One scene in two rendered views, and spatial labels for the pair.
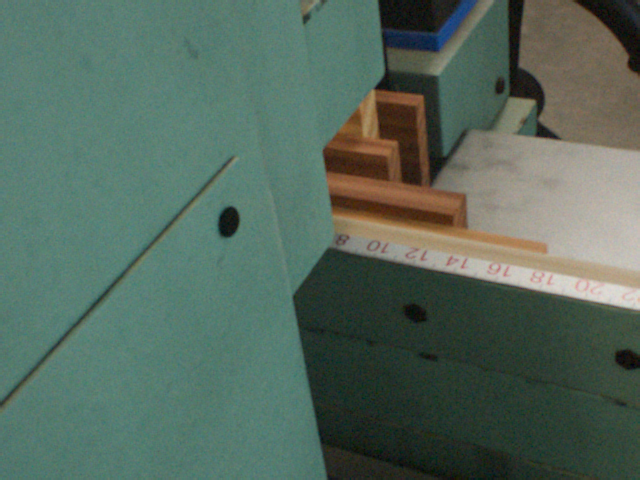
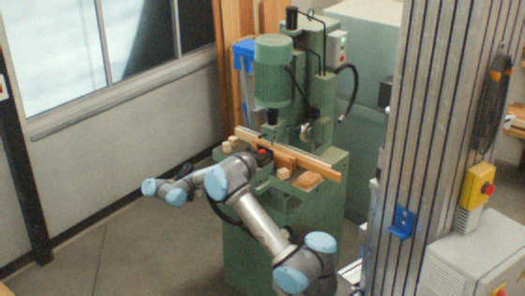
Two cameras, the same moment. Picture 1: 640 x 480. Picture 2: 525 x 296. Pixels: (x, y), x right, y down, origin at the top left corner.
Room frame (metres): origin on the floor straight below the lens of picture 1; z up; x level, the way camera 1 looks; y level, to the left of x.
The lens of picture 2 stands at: (2.81, 0.27, 2.34)
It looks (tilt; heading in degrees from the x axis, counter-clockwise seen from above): 31 degrees down; 187
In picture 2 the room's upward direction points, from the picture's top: straight up
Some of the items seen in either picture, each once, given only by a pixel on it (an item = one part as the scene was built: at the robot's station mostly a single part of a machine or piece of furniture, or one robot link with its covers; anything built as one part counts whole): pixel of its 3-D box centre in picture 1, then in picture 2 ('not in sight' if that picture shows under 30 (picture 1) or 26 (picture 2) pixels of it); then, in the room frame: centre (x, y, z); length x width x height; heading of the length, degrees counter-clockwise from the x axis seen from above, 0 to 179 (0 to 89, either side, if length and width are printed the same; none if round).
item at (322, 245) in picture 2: not in sight; (319, 252); (1.26, 0.28, 0.98); 0.13 x 0.12 x 0.14; 148
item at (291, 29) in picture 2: not in sight; (292, 25); (0.33, 0.08, 1.54); 0.08 x 0.08 x 0.17; 58
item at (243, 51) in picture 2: not in sight; (257, 127); (-0.40, -0.19, 0.58); 0.27 x 0.25 x 1.16; 62
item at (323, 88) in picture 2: not in sight; (324, 89); (0.34, 0.25, 1.23); 0.09 x 0.08 x 0.15; 148
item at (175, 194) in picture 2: not in sight; (174, 193); (1.00, -0.34, 1.01); 0.11 x 0.11 x 0.08; 58
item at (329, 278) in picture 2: not in sight; (318, 274); (1.26, 0.28, 0.87); 0.15 x 0.15 x 0.10
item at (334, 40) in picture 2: not in sight; (336, 49); (0.25, 0.29, 1.40); 0.10 x 0.06 x 0.16; 148
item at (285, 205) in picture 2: not in sight; (286, 167); (0.34, 0.07, 0.76); 0.57 x 0.45 x 0.09; 148
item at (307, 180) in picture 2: not in sight; (308, 177); (0.67, 0.20, 0.92); 0.14 x 0.09 x 0.04; 148
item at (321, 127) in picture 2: not in sight; (319, 128); (0.37, 0.24, 1.02); 0.09 x 0.07 x 0.12; 58
